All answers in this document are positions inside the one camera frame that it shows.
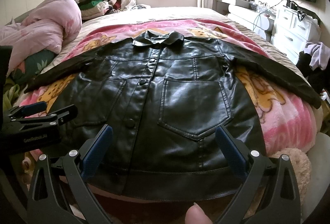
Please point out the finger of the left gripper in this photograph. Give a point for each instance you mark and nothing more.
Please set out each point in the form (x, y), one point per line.
(25, 111)
(31, 123)

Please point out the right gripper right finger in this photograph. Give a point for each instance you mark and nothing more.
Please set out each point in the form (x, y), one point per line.
(269, 192)

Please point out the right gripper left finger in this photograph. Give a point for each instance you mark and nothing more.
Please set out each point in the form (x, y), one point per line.
(46, 203)

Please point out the black leather jacket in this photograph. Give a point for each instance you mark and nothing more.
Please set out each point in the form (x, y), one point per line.
(164, 149)

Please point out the pile of folded clothes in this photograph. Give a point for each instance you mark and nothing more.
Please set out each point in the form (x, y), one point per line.
(91, 9)

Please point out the right hand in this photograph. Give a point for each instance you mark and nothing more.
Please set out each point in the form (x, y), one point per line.
(196, 215)

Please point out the green floral pillow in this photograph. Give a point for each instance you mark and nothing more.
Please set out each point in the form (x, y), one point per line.
(32, 66)

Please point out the beige plush toy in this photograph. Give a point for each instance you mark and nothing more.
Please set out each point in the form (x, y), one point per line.
(302, 169)

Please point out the pink bear print blanket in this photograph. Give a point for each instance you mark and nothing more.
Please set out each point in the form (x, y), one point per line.
(287, 121)

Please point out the pink quilted duvet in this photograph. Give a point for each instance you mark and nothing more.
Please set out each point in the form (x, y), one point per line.
(49, 26)

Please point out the lavender cloth on chair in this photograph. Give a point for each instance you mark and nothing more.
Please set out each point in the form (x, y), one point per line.
(319, 53)

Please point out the white drawer cabinet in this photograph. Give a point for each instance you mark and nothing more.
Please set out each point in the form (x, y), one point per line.
(291, 32)

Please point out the white dressing table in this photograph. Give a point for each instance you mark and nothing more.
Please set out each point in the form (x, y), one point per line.
(239, 12)

